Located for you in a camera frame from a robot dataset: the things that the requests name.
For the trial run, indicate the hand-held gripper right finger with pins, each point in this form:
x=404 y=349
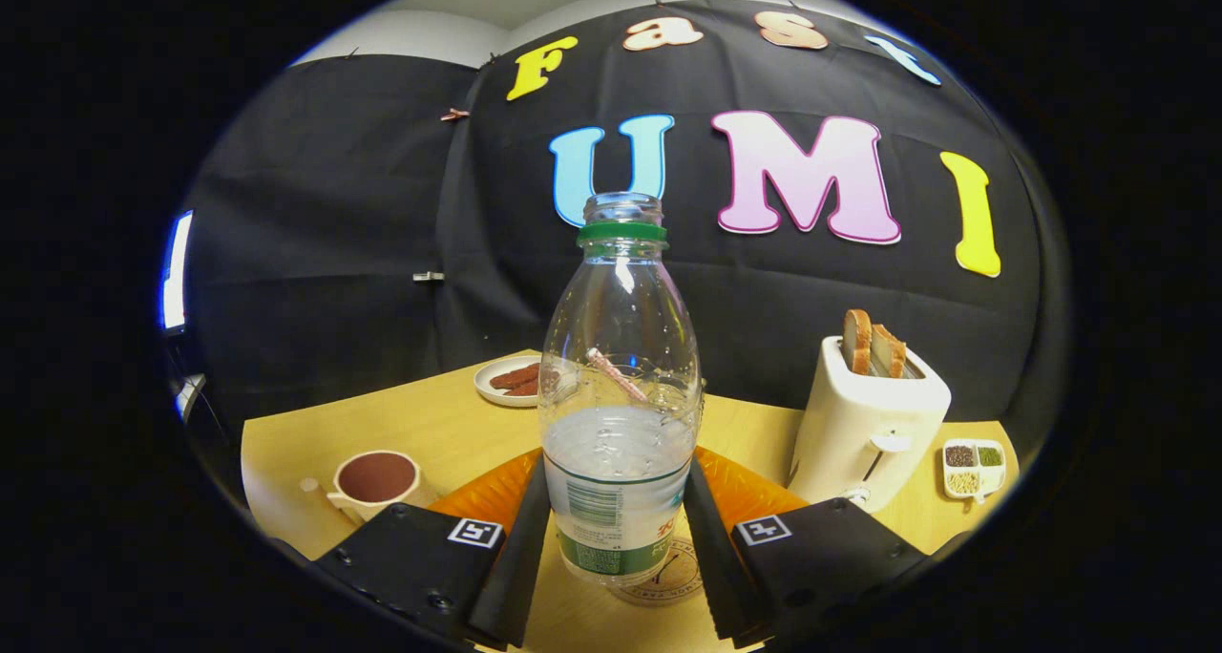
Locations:
x=716 y=577

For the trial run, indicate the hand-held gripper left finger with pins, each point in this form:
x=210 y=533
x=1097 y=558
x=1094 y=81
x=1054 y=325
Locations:
x=520 y=577

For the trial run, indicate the round wooden coaster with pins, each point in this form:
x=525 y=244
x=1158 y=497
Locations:
x=668 y=586

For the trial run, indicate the wooden table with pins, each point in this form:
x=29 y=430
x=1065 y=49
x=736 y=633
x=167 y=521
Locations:
x=449 y=424

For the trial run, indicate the reddish brown meat slice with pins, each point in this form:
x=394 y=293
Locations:
x=516 y=376
x=525 y=389

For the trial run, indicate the white round plate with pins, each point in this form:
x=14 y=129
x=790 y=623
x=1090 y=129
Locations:
x=487 y=387

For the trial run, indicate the white toaster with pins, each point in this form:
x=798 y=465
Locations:
x=859 y=433

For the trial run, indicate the toasted bread slice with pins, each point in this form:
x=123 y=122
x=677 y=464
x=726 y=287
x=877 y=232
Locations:
x=856 y=343
x=888 y=352

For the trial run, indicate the white divided seasoning dish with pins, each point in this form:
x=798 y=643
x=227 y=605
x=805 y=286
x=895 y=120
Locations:
x=974 y=470

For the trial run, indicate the silver clip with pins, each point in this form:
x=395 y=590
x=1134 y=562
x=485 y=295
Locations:
x=429 y=276

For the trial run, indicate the black backdrop cloth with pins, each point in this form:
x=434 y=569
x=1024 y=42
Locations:
x=334 y=233

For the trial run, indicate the bright white panel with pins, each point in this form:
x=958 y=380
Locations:
x=176 y=271

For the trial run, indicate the pink clip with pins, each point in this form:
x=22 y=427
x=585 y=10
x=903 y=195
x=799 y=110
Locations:
x=454 y=115

